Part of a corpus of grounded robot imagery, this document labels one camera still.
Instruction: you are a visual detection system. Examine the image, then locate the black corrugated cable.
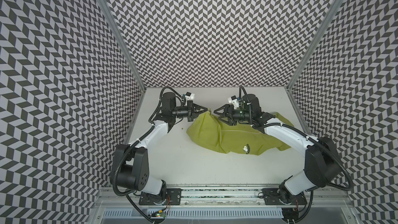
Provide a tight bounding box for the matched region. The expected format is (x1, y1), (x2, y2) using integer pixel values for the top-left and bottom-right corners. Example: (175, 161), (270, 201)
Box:
(111, 85), (187, 224)
(238, 85), (354, 224)

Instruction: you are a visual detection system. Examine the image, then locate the small green circuit board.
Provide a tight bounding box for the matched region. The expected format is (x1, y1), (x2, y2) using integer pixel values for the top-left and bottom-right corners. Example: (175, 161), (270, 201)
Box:
(150, 211), (166, 218)

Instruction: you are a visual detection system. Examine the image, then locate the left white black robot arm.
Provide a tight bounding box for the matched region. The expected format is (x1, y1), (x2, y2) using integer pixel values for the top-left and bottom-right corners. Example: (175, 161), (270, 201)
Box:
(110, 87), (207, 200)

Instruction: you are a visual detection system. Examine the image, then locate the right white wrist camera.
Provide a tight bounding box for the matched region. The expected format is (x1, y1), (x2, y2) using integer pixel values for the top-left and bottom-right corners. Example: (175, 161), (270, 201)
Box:
(228, 95), (241, 110)

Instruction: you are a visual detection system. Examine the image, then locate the right black corrugated cable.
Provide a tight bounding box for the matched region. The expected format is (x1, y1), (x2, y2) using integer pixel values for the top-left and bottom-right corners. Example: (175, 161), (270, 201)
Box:
(238, 85), (354, 224)

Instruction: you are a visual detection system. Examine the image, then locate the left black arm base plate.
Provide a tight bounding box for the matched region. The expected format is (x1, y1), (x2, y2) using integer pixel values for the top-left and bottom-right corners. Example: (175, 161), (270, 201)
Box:
(139, 188), (182, 206)

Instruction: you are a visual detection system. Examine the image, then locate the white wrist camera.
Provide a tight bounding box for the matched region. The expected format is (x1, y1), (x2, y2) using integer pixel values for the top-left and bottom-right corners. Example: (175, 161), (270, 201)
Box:
(228, 95), (241, 110)
(182, 92), (195, 101)

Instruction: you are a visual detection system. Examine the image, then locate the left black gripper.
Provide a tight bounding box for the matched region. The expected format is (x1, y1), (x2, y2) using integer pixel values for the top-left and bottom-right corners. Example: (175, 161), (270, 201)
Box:
(168, 100), (206, 120)

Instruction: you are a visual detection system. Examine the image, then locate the aluminium corner post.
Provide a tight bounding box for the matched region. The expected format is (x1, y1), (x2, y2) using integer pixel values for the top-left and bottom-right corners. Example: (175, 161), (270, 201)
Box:
(286, 0), (344, 92)
(96, 0), (146, 91)

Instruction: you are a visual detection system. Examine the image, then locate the left aluminium corner post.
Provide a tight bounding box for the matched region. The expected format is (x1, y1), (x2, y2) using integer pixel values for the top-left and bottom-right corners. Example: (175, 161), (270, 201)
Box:
(96, 0), (146, 91)

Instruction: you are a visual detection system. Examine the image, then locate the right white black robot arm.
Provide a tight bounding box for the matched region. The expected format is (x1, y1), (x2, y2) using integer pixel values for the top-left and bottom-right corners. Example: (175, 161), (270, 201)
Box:
(214, 94), (343, 204)

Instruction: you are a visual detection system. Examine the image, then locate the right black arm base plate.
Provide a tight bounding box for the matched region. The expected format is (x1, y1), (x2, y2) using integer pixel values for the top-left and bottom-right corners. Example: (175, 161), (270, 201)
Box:
(261, 188), (307, 206)

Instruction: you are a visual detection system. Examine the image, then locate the left black corrugated cable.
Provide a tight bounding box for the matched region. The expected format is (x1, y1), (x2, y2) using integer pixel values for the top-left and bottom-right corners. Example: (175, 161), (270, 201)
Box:
(111, 85), (187, 224)

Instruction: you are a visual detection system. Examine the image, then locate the right aluminium corner post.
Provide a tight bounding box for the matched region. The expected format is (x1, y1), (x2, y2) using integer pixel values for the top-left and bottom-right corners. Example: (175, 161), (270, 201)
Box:
(286, 0), (344, 92)

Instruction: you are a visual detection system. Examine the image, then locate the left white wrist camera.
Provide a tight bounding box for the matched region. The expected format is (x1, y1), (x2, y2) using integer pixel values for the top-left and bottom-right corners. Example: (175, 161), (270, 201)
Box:
(182, 92), (195, 101)

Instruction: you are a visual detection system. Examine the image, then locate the lime green zip jacket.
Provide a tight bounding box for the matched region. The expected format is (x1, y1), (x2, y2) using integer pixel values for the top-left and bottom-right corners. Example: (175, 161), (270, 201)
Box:
(187, 112), (290, 156)

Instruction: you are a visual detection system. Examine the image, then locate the aluminium front mounting rail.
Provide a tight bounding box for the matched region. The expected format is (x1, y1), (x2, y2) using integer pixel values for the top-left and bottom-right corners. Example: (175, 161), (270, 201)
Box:
(92, 184), (354, 209)

